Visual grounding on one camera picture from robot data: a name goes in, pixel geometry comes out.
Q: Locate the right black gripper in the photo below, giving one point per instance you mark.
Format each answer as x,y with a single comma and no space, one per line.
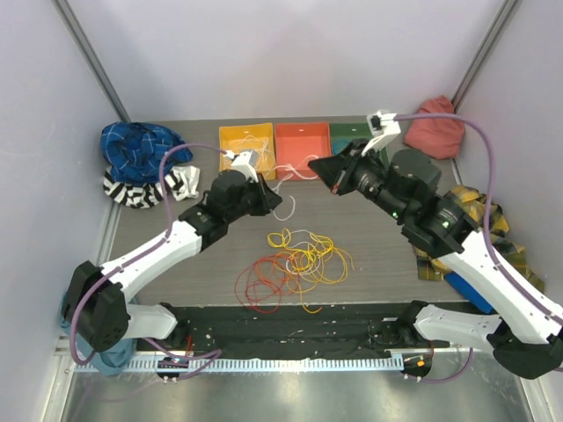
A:
338,171

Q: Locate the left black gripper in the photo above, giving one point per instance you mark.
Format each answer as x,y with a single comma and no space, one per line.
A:
266,198

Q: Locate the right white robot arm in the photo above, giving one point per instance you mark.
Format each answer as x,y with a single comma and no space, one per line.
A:
524,334

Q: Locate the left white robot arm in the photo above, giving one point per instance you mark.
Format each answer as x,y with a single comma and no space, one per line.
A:
98,301

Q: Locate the black white striped cloth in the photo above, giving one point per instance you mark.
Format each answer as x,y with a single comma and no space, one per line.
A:
181,184

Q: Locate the yellow plastic bin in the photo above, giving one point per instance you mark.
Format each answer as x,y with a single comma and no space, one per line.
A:
259,137

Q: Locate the pink cloth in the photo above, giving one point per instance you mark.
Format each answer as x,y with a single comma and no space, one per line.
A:
438,138

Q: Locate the green plastic bin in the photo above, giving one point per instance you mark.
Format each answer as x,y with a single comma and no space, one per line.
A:
341,134

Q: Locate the red plastic bin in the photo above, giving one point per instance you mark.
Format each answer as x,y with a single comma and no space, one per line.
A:
298,143

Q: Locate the yellow plaid shirt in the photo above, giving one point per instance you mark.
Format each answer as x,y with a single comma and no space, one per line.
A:
473,202

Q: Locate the blue plaid cloth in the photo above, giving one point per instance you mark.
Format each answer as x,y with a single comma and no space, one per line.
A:
134,150

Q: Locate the teal cloth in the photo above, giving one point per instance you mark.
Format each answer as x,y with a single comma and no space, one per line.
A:
111,362

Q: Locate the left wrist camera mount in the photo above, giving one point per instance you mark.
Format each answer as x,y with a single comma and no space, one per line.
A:
244,162

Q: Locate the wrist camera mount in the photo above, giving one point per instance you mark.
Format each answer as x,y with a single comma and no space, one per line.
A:
244,162
384,129

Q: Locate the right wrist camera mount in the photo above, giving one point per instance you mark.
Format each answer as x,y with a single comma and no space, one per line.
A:
384,129

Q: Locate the right aluminium frame post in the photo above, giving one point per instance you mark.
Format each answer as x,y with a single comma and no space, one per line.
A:
486,47

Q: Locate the aluminium frame post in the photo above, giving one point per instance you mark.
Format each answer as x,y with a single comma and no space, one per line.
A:
89,54
486,47

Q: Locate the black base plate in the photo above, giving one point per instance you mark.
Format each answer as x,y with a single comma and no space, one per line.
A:
337,331

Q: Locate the white slotted cable duct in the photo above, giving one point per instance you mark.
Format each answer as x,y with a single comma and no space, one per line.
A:
153,362

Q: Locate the left aluminium frame post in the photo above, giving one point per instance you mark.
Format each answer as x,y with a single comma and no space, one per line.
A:
89,54

